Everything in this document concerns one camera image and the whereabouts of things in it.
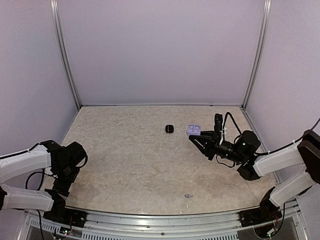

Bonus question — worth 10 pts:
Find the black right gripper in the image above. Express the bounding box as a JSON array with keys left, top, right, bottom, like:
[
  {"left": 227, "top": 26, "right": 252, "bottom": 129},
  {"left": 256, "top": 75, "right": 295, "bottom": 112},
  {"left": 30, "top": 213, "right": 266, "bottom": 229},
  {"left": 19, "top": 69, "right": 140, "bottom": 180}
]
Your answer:
[{"left": 189, "top": 130, "right": 246, "bottom": 164}]

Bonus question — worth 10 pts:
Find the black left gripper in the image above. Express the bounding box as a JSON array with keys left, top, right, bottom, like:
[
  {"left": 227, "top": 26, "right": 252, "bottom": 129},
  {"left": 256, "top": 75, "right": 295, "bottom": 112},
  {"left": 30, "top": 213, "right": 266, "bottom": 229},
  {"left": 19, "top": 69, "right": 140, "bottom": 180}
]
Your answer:
[{"left": 52, "top": 163, "right": 80, "bottom": 197}]

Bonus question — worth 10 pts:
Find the purple charging case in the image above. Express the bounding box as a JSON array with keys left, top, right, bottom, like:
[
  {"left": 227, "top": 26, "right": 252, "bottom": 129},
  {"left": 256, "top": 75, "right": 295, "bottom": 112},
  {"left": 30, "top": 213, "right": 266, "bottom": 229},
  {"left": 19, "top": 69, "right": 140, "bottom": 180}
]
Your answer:
[{"left": 186, "top": 124, "right": 201, "bottom": 137}]

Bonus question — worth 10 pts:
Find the black charging case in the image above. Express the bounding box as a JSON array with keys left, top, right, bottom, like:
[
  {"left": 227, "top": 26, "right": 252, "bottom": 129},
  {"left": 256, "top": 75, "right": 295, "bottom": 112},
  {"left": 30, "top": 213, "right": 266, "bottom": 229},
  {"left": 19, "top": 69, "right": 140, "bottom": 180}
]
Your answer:
[{"left": 165, "top": 124, "right": 174, "bottom": 134}]

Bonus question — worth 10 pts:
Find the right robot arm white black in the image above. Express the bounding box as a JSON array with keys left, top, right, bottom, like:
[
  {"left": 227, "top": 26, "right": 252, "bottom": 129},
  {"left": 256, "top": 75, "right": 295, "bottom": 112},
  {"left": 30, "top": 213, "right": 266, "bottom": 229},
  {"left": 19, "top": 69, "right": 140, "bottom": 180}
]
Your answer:
[{"left": 188, "top": 130, "right": 320, "bottom": 222}]

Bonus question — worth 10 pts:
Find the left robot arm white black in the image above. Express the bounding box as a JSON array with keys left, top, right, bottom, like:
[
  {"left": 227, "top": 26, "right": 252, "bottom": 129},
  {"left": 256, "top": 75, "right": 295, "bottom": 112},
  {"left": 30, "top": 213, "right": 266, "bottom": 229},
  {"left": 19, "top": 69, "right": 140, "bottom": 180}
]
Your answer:
[{"left": 0, "top": 140, "right": 88, "bottom": 223}]

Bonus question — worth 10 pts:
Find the purple earbud near front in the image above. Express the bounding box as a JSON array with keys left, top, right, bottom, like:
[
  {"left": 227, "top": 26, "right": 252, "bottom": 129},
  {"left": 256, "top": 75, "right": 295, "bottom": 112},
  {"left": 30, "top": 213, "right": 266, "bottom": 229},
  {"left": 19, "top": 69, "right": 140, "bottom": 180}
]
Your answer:
[{"left": 184, "top": 193, "right": 193, "bottom": 199}]

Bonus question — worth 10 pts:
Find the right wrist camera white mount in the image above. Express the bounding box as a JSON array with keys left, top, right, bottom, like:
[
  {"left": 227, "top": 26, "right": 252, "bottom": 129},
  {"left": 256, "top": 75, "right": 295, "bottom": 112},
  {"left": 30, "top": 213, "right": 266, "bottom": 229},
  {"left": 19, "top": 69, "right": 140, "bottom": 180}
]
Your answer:
[{"left": 213, "top": 113, "right": 226, "bottom": 147}]

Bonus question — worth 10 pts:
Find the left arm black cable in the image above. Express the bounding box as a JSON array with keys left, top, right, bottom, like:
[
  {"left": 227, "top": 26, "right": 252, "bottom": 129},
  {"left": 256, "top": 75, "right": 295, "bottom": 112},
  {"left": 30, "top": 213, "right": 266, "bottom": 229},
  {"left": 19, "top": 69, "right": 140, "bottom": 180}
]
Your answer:
[{"left": 25, "top": 143, "right": 88, "bottom": 240}]

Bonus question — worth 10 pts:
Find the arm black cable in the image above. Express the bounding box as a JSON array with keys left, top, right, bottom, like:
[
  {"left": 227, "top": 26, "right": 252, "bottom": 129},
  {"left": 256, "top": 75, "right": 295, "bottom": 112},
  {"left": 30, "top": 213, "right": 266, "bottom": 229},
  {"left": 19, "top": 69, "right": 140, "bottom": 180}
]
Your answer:
[
  {"left": 223, "top": 111, "right": 320, "bottom": 156},
  {"left": 25, "top": 143, "right": 88, "bottom": 240}
]

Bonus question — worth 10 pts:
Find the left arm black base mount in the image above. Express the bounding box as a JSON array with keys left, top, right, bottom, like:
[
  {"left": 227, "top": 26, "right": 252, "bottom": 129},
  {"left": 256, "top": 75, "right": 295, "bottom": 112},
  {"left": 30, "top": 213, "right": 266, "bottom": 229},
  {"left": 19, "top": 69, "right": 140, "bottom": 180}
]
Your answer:
[{"left": 43, "top": 189, "right": 88, "bottom": 228}]

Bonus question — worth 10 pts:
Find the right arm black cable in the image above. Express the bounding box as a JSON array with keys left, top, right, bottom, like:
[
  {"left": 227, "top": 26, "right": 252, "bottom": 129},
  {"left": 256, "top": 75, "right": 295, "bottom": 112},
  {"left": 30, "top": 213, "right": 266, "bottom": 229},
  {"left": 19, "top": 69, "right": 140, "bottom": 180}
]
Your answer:
[{"left": 223, "top": 111, "right": 320, "bottom": 156}]

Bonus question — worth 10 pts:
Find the aluminium front rail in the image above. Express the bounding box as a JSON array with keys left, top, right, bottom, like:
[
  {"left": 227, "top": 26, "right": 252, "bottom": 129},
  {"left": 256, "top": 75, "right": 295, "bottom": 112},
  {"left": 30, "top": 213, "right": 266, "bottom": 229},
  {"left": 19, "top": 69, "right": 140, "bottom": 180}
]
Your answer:
[{"left": 17, "top": 203, "right": 308, "bottom": 240}]

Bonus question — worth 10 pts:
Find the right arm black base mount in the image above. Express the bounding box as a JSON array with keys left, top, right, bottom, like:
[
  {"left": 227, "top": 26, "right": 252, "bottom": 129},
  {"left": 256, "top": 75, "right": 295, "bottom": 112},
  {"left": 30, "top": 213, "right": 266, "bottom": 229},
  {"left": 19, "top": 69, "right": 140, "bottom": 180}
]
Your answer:
[{"left": 239, "top": 186, "right": 283, "bottom": 227}]

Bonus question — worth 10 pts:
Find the right aluminium corner post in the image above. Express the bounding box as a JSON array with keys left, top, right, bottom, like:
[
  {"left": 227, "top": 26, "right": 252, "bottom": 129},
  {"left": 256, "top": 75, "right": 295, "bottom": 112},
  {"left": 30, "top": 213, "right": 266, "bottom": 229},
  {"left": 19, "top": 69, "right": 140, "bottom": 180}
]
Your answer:
[{"left": 241, "top": 0, "right": 272, "bottom": 112}]

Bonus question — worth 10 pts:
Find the aluminium corner post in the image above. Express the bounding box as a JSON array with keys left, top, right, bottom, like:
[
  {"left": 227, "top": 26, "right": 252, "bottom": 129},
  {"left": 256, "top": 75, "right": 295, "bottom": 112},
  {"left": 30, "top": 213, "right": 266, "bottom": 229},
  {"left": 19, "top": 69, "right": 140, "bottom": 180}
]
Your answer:
[
  {"left": 241, "top": 0, "right": 272, "bottom": 112},
  {"left": 50, "top": 0, "right": 82, "bottom": 111}
]

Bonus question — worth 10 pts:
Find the left aluminium corner post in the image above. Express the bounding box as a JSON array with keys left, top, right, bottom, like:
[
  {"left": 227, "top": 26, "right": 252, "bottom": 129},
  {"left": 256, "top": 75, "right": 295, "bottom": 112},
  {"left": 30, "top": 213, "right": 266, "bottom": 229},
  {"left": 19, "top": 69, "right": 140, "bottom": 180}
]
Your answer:
[{"left": 50, "top": 0, "right": 82, "bottom": 111}]

